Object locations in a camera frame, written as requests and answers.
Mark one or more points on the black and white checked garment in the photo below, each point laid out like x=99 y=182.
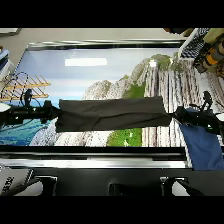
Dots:
x=195 y=43

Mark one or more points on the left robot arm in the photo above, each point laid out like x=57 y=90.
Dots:
x=20 y=113

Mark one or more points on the dark brown garment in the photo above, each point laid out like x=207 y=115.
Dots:
x=113 y=114

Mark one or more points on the blue garment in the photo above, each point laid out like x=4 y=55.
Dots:
x=203 y=146

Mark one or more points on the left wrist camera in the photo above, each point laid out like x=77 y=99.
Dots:
x=27 y=96

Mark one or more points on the silver frame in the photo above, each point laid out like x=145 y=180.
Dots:
x=100 y=163

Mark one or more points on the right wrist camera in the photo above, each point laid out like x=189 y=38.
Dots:
x=207 y=99

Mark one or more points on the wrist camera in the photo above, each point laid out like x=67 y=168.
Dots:
x=207 y=99
x=27 y=96

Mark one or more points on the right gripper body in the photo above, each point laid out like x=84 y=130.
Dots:
x=183 y=116

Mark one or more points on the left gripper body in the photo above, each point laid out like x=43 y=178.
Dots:
x=50 y=111

